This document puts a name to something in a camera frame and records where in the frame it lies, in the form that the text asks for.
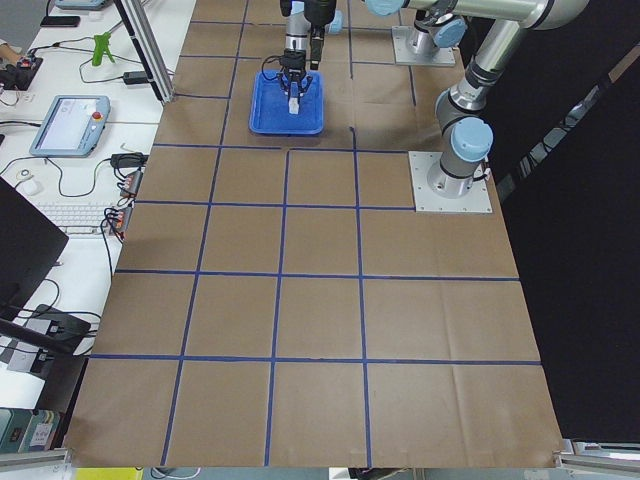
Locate black smartphone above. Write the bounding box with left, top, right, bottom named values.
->
left=40, top=15, right=80, bottom=28

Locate green handled reacher grabber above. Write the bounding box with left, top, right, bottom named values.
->
left=91, top=31, right=115, bottom=67

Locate aluminium frame post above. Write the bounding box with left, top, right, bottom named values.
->
left=114, top=0, right=174, bottom=105

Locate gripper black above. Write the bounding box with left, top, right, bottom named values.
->
left=276, top=38, right=323, bottom=95
left=279, top=0, right=336, bottom=40

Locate black monitor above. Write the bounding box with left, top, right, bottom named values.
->
left=0, top=179, right=68, bottom=321

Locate teach pendant tablet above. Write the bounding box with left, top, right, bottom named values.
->
left=29, top=95, right=111, bottom=158

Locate white keyboard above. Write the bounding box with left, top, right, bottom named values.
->
left=35, top=202, right=132, bottom=236

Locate blue plastic tray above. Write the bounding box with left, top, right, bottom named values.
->
left=249, top=70, right=324, bottom=136

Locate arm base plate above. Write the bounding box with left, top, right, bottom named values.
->
left=391, top=26, right=458, bottom=67
left=408, top=151, right=493, bottom=214

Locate brown paper table cover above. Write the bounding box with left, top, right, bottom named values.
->
left=65, top=1, right=561, bottom=468

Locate white computer mouse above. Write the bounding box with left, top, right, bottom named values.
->
left=21, top=178, right=43, bottom=196

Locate black power adapter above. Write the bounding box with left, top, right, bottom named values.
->
left=122, top=71, right=149, bottom=85

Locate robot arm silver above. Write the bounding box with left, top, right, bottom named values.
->
left=264, top=1, right=468, bottom=100
left=366, top=1, right=588, bottom=199

